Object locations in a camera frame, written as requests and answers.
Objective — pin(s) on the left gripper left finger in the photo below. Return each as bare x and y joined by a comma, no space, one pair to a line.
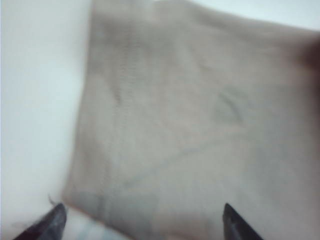
50,225

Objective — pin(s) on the beige T-shirt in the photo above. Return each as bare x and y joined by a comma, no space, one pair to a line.
187,112

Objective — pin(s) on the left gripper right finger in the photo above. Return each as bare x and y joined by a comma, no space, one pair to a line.
237,225

